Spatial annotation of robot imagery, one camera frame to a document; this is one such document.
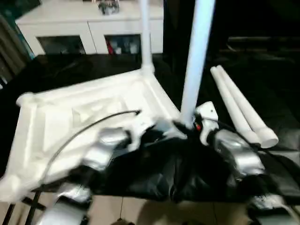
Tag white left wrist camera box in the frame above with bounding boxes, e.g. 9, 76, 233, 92
123, 120, 158, 152

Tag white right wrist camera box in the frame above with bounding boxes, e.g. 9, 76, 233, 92
194, 102, 219, 145

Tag black metal stand frame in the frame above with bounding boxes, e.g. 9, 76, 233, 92
0, 197, 48, 225

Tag white plastic table top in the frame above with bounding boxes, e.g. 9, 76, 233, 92
0, 68, 189, 203

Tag grey plush toy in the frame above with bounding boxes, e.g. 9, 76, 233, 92
98, 0, 121, 15

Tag black tv cabinet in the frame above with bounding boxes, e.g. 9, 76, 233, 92
163, 0, 300, 59

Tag white plastic table leg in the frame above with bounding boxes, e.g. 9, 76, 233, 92
216, 66, 280, 149
179, 0, 217, 130
139, 0, 156, 75
210, 67, 261, 146

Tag black work mat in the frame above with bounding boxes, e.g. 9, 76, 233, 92
0, 52, 300, 204

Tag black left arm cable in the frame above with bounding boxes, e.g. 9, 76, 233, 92
26, 110, 143, 225

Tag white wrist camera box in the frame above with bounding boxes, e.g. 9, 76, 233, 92
194, 102, 219, 145
123, 120, 158, 152

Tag toy figures behind cabinet glass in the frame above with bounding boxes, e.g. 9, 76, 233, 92
105, 35, 143, 55

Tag white cabinet with glass doors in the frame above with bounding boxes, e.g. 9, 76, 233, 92
15, 0, 164, 56

